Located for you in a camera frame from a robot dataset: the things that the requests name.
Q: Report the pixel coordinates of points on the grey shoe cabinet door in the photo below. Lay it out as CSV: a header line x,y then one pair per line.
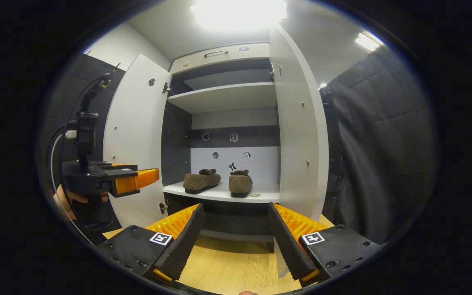
x,y
137,123
297,135

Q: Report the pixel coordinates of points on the small ceiling light panel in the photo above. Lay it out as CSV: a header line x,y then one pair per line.
x,y
368,41

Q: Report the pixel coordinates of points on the large ceiling light panel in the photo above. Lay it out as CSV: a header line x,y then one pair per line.
x,y
238,12

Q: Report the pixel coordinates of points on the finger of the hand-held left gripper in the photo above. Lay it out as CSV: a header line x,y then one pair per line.
x,y
141,179
123,165

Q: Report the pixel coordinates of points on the black backdrop cloth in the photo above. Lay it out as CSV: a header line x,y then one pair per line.
x,y
383,143

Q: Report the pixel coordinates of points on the grey shoe cabinet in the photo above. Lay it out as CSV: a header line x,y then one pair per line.
x,y
223,98

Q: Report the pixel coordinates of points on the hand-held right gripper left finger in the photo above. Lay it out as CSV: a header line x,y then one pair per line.
x,y
182,241

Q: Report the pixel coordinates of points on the brown fuzzy shoe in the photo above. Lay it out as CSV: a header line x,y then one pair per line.
x,y
201,181
240,184

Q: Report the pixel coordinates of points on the grey cabinet drawer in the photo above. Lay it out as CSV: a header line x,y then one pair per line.
x,y
252,52

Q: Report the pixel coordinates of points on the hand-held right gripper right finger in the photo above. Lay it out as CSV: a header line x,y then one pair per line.
x,y
287,241

